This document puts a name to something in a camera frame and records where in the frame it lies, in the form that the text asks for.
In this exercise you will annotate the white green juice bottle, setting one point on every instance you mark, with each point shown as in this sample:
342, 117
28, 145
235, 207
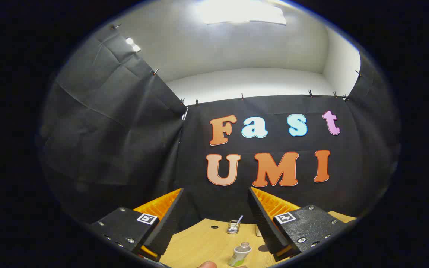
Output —
238, 255

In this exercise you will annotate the small ceiling light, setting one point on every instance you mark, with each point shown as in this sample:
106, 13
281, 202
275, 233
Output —
133, 44

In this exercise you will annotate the wooden table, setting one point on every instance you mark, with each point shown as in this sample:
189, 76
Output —
199, 245

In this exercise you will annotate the large ceiling light panel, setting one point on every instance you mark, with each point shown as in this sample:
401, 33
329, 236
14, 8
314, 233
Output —
240, 11

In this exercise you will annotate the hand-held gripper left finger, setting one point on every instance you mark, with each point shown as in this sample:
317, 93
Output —
168, 227

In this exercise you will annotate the small glass jar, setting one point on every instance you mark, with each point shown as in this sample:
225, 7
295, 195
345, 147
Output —
233, 227

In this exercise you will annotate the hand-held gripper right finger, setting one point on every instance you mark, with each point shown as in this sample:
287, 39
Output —
264, 227

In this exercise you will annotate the white stirrer stick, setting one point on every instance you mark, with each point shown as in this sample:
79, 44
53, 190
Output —
239, 219

